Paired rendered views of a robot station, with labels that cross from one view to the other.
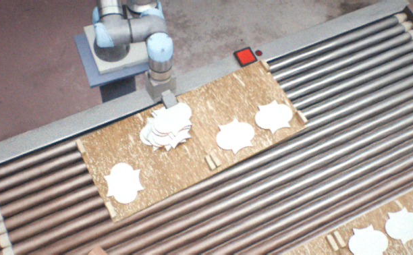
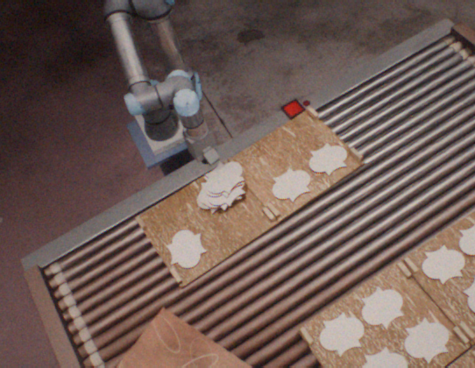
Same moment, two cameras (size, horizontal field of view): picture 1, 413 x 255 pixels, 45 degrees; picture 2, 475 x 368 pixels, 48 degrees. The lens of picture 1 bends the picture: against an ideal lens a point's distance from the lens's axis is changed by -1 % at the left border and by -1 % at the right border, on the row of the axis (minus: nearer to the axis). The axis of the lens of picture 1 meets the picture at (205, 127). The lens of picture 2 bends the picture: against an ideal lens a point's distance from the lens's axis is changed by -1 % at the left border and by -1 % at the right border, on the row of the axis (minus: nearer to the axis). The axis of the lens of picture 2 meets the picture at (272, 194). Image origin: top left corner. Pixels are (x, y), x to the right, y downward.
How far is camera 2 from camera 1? 35 cm
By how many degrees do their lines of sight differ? 8
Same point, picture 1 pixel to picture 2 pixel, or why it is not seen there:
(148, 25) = (173, 85)
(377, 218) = (450, 238)
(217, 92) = (269, 147)
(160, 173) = (221, 234)
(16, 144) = (81, 232)
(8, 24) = (80, 139)
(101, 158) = (162, 230)
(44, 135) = (107, 220)
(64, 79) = (139, 180)
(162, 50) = (187, 103)
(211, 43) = not seen: hidden behind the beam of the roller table
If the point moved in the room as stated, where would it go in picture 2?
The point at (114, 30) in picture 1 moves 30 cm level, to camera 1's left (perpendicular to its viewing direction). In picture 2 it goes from (142, 96) to (53, 101)
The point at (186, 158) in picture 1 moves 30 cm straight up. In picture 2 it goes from (245, 215) to (231, 168)
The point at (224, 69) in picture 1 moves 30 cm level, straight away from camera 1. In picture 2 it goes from (273, 124) to (279, 71)
